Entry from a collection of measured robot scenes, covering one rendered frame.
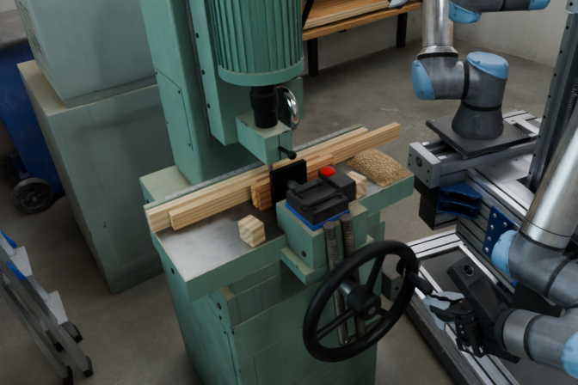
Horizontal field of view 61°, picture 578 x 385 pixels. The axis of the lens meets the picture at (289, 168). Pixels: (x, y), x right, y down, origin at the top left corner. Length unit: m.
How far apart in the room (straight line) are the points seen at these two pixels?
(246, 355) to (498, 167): 0.93
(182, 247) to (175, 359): 1.01
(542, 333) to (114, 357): 1.61
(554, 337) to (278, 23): 0.67
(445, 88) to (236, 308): 0.85
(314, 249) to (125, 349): 1.28
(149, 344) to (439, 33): 1.53
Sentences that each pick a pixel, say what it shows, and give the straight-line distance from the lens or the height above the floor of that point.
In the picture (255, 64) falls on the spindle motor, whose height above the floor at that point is 1.24.
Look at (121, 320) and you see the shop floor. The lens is 2.21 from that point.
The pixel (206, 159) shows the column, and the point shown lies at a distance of 1.27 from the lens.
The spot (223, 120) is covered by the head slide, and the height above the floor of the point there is 1.07.
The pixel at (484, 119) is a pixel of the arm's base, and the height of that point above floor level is 0.88.
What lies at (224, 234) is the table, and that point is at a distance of 1.05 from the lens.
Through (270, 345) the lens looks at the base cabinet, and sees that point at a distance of 1.24.
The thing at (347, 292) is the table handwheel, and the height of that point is 0.82.
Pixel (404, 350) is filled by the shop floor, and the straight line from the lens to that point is 1.98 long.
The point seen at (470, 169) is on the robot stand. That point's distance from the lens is 1.59.
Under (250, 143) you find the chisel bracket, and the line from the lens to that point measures 1.10.
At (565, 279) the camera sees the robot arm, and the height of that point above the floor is 0.98.
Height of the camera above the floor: 1.57
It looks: 33 degrees down
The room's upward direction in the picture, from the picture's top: 4 degrees counter-clockwise
